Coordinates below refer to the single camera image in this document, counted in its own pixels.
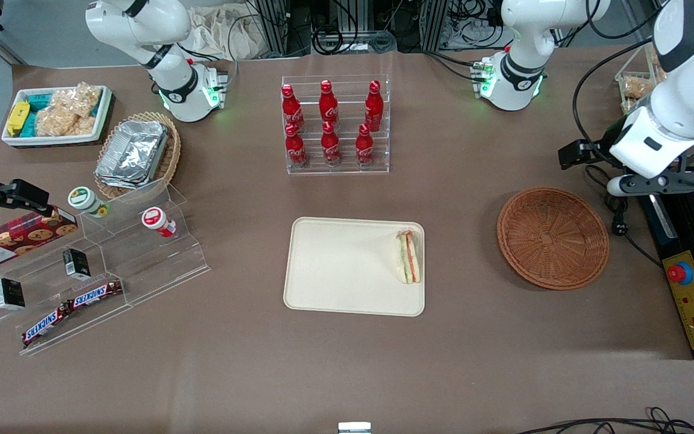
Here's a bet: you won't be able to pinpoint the teal snack pack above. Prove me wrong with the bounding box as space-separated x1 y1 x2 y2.
22 92 54 137

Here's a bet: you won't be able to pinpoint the clear acrylic bottle rack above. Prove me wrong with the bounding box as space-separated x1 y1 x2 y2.
281 74 391 175

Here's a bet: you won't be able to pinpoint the red cola bottle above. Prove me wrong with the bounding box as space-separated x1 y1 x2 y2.
281 83 305 133
320 121 342 166
364 80 384 132
355 123 375 167
285 123 308 168
319 79 340 130

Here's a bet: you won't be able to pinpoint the white rectangular snack bin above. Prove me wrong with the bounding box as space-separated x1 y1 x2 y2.
1 85 114 147

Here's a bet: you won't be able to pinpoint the yellow snack pack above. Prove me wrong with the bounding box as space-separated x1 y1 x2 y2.
7 101 30 136

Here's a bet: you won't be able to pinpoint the red tartan cookie box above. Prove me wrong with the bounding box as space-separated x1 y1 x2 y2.
0 206 79 272

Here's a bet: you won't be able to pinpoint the brown Snickers bar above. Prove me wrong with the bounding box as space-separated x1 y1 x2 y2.
67 280 123 309
22 303 72 348

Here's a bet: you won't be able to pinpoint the clear acrylic step shelf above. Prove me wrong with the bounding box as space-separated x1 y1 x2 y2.
0 179 211 356

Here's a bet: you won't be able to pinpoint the beige plastic tray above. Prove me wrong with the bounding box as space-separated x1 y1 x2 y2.
283 216 426 317

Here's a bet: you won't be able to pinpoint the small black box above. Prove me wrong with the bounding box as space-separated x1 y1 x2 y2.
62 248 92 281
0 278 26 311

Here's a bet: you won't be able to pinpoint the clear bag of rice crackers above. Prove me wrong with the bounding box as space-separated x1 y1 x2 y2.
35 83 102 137

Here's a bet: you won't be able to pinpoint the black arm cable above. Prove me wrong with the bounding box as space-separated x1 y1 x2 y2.
572 37 656 145

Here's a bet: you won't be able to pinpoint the black power cable with plug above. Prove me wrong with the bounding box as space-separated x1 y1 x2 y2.
585 164 664 269

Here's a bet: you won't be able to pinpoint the red lid white cup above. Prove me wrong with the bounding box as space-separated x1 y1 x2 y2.
142 207 177 237

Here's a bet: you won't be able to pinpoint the white cloth bag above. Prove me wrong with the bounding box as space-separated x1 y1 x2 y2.
187 5 263 61

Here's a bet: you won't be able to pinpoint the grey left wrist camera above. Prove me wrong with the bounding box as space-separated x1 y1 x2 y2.
607 171 694 197

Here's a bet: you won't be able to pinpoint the black control box yellow panel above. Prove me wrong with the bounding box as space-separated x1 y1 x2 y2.
639 175 694 360

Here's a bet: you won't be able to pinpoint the stacked aluminium foil containers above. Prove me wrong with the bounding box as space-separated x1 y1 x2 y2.
95 119 170 189

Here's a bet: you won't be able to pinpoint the round brown wicker basket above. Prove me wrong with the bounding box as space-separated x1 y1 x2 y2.
496 186 610 291

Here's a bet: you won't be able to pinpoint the oval tan wicker basket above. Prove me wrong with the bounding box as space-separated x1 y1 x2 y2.
94 111 181 201

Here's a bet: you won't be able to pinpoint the red emergency stop button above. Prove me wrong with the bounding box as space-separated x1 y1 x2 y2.
667 260 694 285

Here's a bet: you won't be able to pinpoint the triangle sandwich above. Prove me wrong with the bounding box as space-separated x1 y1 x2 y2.
396 228 422 285

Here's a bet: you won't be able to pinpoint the black cable bundle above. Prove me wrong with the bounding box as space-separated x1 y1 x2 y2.
516 407 694 434

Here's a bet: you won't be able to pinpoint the green lid white cup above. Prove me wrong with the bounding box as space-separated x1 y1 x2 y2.
68 186 110 218

